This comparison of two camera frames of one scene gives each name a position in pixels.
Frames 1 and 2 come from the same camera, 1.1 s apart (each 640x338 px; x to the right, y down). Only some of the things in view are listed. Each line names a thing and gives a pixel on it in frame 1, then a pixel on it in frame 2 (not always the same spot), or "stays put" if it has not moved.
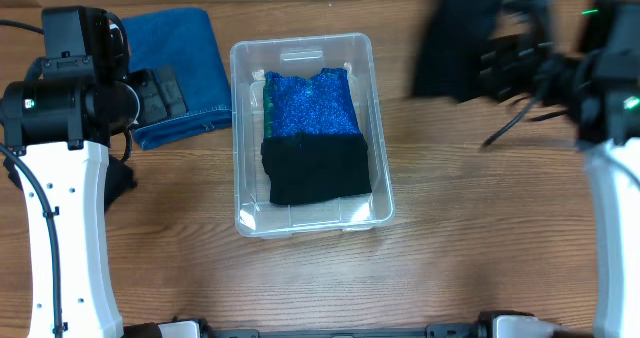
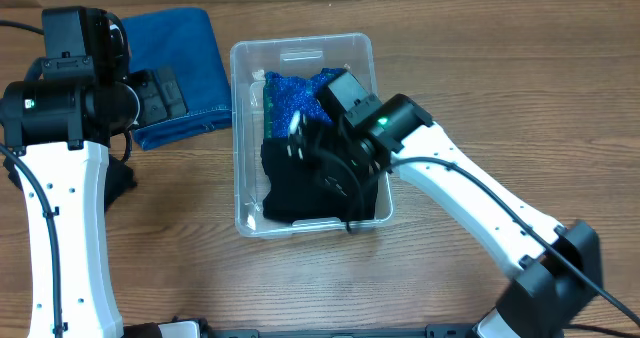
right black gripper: (499, 74) to (346, 177)
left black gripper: (155, 106) stays put
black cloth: (463, 22) to (296, 191)
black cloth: (118, 178) stays put
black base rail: (432, 331) stays put
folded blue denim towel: (185, 40) stays put
